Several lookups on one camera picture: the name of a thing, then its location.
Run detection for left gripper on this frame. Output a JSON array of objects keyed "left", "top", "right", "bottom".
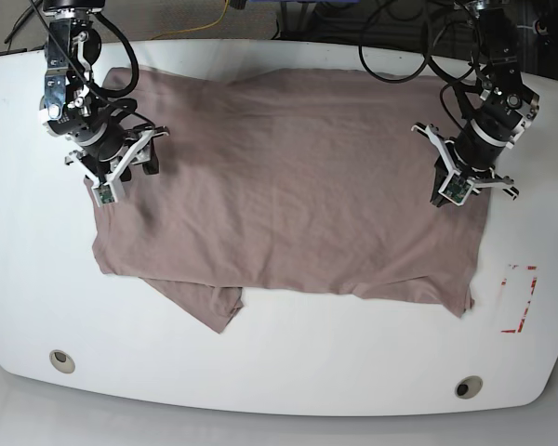
[{"left": 411, "top": 123, "right": 519, "bottom": 208}]

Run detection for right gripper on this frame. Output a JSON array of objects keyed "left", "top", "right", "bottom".
[{"left": 65, "top": 125, "right": 170, "bottom": 203}]

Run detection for mauve t-shirt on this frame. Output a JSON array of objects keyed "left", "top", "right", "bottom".
[{"left": 93, "top": 69, "right": 489, "bottom": 332}]

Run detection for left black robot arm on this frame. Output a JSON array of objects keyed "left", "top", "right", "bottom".
[{"left": 413, "top": 1, "right": 539, "bottom": 207}]

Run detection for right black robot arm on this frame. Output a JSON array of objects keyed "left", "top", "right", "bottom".
[{"left": 30, "top": 1, "right": 169, "bottom": 206}]

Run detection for red tape rectangle marking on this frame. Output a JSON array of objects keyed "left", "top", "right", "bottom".
[{"left": 496, "top": 265, "right": 538, "bottom": 334}]

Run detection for left table grommet hole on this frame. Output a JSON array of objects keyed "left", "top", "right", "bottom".
[{"left": 49, "top": 350, "right": 75, "bottom": 374}]

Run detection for table grommet hole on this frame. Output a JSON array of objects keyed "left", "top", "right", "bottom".
[
  {"left": 454, "top": 375, "right": 484, "bottom": 400},
  {"left": 49, "top": 350, "right": 75, "bottom": 374}
]

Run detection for right table grommet hole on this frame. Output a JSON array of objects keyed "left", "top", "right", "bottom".
[{"left": 454, "top": 375, "right": 484, "bottom": 400}]

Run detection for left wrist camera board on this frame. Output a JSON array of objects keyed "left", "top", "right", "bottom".
[{"left": 438, "top": 174, "right": 474, "bottom": 206}]

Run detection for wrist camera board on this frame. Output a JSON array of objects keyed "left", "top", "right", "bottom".
[
  {"left": 92, "top": 184, "right": 115, "bottom": 207},
  {"left": 438, "top": 174, "right": 474, "bottom": 206}
]

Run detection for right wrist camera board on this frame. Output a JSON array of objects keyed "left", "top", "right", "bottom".
[{"left": 92, "top": 184, "right": 115, "bottom": 207}]

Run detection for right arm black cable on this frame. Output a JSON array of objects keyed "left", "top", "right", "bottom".
[{"left": 92, "top": 11, "right": 140, "bottom": 101}]

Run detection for yellow cable on floor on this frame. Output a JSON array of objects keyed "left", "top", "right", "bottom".
[{"left": 149, "top": 0, "right": 229, "bottom": 42}]

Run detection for black floor cable left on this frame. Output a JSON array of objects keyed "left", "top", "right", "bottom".
[{"left": 4, "top": 0, "right": 46, "bottom": 47}]

